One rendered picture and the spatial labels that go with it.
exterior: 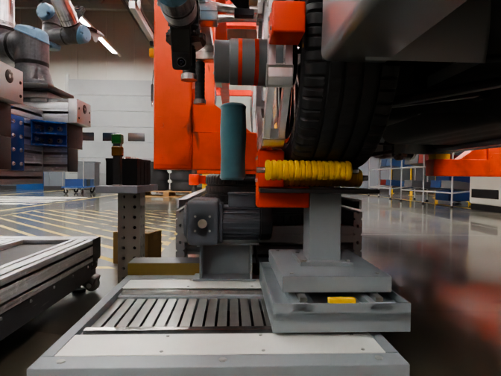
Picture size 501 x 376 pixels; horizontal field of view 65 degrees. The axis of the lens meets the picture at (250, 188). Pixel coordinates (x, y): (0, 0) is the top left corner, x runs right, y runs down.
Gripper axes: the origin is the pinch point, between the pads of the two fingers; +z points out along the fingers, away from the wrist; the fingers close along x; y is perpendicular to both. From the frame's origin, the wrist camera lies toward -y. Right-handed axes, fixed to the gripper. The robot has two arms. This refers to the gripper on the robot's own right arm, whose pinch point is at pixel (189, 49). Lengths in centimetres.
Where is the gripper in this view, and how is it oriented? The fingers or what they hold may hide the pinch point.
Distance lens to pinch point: 112.7
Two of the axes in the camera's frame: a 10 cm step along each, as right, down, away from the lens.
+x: -10.0, -0.1, -0.5
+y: 0.1, -10.0, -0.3
